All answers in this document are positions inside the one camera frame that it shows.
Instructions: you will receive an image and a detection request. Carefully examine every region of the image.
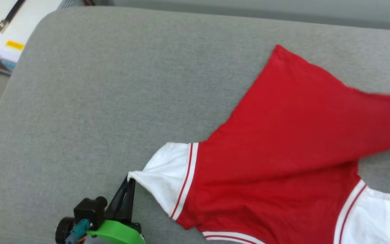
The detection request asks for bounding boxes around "red garment with white sleeves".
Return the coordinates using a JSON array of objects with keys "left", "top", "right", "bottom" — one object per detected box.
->
[{"left": 127, "top": 44, "right": 390, "bottom": 244}]

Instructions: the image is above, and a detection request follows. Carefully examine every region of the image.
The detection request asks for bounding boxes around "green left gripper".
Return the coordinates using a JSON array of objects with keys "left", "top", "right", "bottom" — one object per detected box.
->
[{"left": 87, "top": 176, "right": 147, "bottom": 244}]

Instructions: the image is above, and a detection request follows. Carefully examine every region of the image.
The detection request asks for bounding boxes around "black and silver handle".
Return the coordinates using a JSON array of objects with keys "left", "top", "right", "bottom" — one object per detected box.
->
[{"left": 0, "top": 0, "right": 26, "bottom": 33}]

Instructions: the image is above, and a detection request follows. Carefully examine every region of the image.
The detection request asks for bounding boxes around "white appliance with yellow label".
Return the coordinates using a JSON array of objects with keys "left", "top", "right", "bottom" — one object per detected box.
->
[{"left": 0, "top": 0, "right": 65, "bottom": 74}]

